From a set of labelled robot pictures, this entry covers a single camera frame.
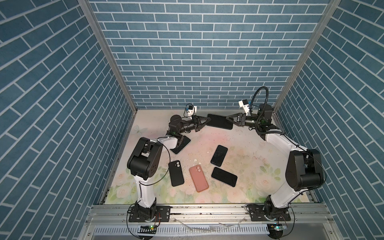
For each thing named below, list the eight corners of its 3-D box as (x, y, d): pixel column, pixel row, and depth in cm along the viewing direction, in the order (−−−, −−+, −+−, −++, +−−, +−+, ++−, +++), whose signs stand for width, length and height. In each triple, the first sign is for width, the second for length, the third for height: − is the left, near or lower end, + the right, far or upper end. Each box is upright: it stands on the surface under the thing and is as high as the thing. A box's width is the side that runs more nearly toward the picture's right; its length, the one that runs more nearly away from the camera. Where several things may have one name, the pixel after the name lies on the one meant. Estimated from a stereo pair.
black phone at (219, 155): (210, 162, 94) (210, 161, 92) (218, 145, 102) (218, 144, 101) (220, 167, 92) (220, 166, 90) (227, 149, 100) (228, 148, 99)
